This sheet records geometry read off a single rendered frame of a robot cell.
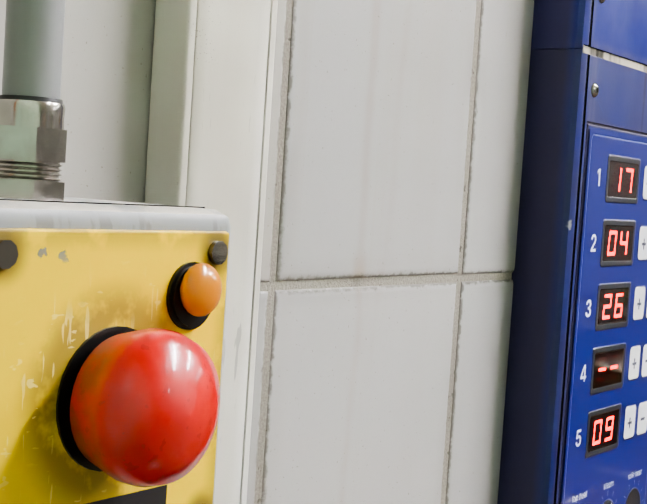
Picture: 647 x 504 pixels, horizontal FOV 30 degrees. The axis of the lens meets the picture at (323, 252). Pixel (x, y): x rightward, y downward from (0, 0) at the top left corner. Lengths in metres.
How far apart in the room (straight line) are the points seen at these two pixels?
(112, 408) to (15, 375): 0.02
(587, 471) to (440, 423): 0.13
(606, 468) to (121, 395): 0.48
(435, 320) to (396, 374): 0.04
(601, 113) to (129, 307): 0.41
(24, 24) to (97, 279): 0.07
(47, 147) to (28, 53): 0.03
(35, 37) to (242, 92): 0.12
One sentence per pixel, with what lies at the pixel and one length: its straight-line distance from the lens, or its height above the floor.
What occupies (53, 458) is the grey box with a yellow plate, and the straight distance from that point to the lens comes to 0.31.
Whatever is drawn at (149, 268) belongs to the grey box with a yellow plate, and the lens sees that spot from 0.33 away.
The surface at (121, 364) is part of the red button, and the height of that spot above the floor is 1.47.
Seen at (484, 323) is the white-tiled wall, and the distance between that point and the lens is 0.64.
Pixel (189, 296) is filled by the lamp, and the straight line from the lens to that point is 0.33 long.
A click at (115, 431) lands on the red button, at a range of 0.30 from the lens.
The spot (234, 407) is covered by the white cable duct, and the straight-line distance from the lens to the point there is 0.45.
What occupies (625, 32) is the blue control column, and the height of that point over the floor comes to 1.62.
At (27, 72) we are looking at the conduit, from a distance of 0.34.
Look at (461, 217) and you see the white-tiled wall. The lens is 0.61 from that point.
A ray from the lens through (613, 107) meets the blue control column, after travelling 0.70.
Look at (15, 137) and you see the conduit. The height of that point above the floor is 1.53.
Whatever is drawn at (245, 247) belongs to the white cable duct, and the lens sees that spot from 0.44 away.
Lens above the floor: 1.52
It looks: 3 degrees down
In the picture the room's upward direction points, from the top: 4 degrees clockwise
